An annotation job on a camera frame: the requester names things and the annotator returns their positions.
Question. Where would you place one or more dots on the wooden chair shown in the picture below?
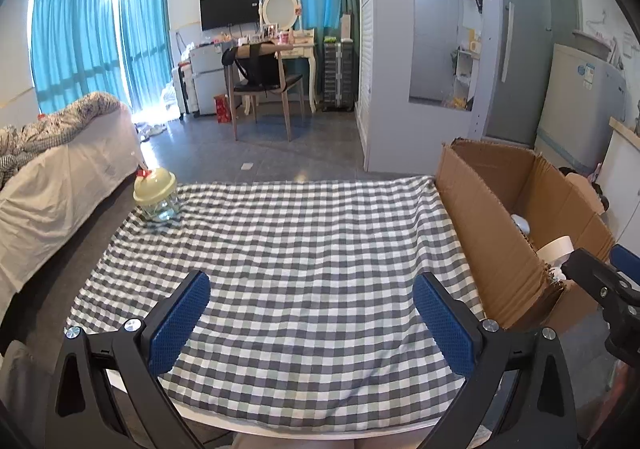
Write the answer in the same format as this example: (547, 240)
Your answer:
(270, 89)

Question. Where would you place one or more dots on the grey patterned blanket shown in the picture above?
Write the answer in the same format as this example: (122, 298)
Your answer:
(60, 121)

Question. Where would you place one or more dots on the brown cardboard box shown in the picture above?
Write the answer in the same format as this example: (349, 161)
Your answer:
(480, 209)

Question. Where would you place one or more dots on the oval white vanity mirror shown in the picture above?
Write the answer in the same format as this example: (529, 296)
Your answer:
(281, 9)

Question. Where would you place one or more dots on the white louvered wardrobe door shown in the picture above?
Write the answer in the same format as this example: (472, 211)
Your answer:
(365, 54)

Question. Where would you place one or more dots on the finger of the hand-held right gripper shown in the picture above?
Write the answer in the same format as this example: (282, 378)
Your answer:
(600, 279)
(627, 260)

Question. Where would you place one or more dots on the light blue round case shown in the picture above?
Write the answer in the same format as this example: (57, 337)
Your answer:
(521, 225)

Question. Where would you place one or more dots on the glass jar with yellow lid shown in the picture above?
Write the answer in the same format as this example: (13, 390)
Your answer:
(155, 189)

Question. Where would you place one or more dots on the white cabinet with wooden top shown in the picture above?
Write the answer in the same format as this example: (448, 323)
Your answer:
(622, 169)

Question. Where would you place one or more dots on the grey drawer cabinet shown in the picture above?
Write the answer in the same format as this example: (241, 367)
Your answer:
(339, 74)

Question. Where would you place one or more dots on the narrow teal window curtain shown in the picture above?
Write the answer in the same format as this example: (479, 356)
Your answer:
(145, 29)

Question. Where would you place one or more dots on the white dressing table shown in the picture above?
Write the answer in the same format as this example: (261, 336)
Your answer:
(300, 49)

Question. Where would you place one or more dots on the bed with white sheet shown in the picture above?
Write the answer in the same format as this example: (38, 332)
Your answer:
(60, 189)

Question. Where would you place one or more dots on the red box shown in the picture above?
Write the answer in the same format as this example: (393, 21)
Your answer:
(222, 109)

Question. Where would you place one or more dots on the grey plastic basin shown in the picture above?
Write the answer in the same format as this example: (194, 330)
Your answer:
(592, 43)

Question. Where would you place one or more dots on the grey checked tablecloth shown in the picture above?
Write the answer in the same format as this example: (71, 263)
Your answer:
(300, 279)

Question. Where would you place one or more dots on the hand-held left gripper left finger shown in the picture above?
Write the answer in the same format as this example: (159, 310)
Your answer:
(180, 324)

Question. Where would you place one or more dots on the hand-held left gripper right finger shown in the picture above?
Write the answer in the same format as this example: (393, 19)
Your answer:
(442, 324)

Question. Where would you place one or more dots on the black television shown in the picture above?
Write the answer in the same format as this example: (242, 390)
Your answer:
(230, 9)

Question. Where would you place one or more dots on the white mini fridge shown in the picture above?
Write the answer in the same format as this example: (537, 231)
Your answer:
(207, 79)

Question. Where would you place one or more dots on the grey sliding door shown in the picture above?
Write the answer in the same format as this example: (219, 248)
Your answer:
(535, 39)

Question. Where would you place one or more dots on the wide teal window curtain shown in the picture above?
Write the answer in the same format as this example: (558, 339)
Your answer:
(75, 44)

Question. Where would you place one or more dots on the white washing machine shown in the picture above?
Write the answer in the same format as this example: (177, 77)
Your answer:
(575, 109)

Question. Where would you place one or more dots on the white tape roll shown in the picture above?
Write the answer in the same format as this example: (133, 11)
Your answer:
(555, 249)

